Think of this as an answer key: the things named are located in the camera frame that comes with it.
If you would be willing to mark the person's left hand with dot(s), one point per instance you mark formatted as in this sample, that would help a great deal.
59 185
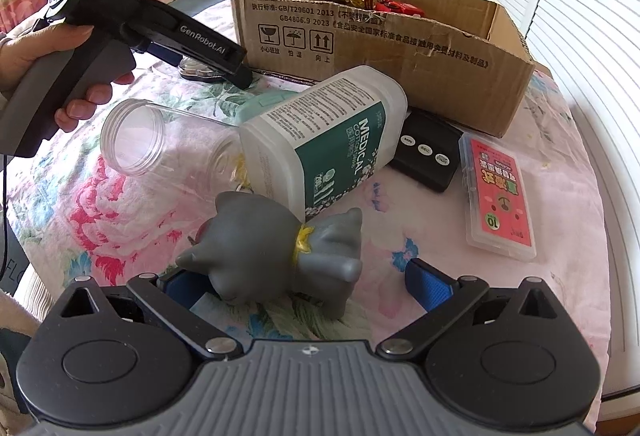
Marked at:
30 48

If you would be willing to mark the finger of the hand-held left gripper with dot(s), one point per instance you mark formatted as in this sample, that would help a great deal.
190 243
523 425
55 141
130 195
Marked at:
200 33
235 75

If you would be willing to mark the clear plastic jar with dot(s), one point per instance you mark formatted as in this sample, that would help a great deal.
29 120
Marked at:
150 140

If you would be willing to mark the white louvered closet door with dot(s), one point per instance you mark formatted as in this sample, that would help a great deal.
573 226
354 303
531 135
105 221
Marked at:
575 40

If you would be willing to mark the brown cardboard box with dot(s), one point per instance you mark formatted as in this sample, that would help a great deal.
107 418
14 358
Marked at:
375 60

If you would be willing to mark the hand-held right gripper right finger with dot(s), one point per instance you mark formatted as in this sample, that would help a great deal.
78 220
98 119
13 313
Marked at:
430 285

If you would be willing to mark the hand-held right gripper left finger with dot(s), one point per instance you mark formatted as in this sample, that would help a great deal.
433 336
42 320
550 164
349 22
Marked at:
182 290

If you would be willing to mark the pink plastic card case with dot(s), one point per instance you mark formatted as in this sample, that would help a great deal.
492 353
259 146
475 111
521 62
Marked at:
500 201

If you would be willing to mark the white canister with green label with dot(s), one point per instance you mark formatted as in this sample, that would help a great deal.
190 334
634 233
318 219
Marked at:
300 125

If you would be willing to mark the grey elephant toy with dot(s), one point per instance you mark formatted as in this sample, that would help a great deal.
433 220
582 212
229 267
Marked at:
260 241

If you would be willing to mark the red toy car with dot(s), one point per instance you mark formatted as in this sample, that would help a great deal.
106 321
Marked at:
397 7

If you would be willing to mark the black digital timer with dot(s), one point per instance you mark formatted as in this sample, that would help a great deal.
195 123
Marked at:
425 165

